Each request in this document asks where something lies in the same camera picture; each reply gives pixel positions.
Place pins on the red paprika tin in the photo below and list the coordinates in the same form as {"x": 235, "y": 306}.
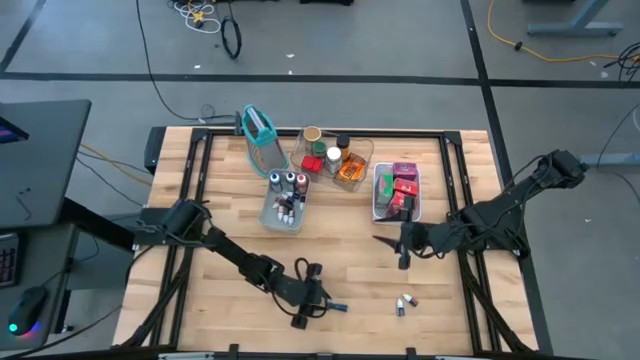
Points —
{"x": 311, "y": 164}

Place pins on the dark dropper bottle white cap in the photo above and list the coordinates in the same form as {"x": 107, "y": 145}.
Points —
{"x": 292, "y": 216}
{"x": 400, "y": 307}
{"x": 286, "y": 217}
{"x": 280, "y": 214}

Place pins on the dark gel tube red cap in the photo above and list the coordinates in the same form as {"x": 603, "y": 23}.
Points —
{"x": 289, "y": 202}

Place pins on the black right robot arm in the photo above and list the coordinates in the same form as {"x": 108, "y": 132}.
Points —
{"x": 500, "y": 215}

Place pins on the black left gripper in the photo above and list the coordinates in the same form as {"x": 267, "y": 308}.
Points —
{"x": 297, "y": 295}

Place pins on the blue food colouring bottle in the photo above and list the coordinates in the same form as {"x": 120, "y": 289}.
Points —
{"x": 274, "y": 180}

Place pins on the grey desk leg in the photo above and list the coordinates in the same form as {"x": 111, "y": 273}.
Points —
{"x": 575, "y": 29}

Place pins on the white perforated plastic basket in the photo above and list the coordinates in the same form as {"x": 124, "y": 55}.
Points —
{"x": 382, "y": 167}

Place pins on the black computer mouse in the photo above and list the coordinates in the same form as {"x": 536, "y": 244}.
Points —
{"x": 27, "y": 310}

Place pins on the lit computer screen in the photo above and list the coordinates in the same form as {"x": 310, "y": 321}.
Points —
{"x": 10, "y": 134}

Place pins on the orange seasoning packet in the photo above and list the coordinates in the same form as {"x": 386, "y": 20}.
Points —
{"x": 351, "y": 169}

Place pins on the dark grey keyboard desk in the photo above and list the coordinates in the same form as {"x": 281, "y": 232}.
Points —
{"x": 50, "y": 270}

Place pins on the pink cereal box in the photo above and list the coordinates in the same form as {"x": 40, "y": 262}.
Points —
{"x": 405, "y": 171}

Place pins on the grey power strip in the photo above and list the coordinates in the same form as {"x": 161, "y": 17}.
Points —
{"x": 610, "y": 159}

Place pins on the green-label oregano glass jar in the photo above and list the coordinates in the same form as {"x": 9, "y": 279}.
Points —
{"x": 319, "y": 148}

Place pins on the black food colouring bottle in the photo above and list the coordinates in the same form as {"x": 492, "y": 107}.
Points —
{"x": 290, "y": 178}

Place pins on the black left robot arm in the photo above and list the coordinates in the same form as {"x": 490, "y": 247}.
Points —
{"x": 230, "y": 250}

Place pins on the clear plastic bin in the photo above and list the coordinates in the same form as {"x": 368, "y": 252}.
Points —
{"x": 362, "y": 150}

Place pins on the white-lid spice jar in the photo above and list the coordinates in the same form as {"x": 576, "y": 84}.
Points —
{"x": 333, "y": 155}

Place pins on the grey plastic bin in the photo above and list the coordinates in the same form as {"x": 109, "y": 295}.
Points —
{"x": 266, "y": 220}

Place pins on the blue gel tube blue cap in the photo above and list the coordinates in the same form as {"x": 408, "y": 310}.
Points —
{"x": 340, "y": 306}

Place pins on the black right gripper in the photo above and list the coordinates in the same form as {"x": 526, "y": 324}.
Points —
{"x": 420, "y": 239}

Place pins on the red food colouring bottle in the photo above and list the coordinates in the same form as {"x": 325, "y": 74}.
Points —
{"x": 301, "y": 181}

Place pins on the black aluminium table frame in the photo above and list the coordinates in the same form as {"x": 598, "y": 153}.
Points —
{"x": 425, "y": 134}

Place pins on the orange spice jar black lid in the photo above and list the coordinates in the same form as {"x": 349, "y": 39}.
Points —
{"x": 343, "y": 141}

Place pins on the backlit computer keyboard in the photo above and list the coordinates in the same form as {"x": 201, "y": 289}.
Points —
{"x": 7, "y": 260}

